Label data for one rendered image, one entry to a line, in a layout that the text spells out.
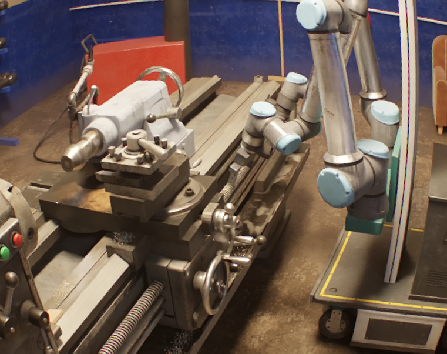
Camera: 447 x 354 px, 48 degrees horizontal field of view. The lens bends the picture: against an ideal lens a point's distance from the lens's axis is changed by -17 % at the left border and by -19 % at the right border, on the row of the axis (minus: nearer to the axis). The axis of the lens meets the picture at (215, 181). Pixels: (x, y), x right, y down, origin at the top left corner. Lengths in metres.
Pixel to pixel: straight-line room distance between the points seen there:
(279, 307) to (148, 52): 2.58
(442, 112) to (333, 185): 3.16
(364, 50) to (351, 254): 0.96
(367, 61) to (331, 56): 0.76
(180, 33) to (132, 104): 2.71
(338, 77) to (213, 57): 4.33
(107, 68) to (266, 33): 1.86
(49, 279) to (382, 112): 1.56
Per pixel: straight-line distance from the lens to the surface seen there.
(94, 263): 1.76
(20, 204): 1.47
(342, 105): 1.87
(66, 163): 1.82
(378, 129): 2.50
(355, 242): 2.74
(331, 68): 1.84
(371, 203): 2.12
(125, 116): 1.99
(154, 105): 2.16
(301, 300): 2.88
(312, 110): 2.15
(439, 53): 5.37
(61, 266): 1.98
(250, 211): 2.82
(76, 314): 1.56
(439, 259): 2.26
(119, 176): 1.67
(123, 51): 4.69
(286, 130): 2.12
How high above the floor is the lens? 1.81
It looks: 27 degrees down
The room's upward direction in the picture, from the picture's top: 3 degrees counter-clockwise
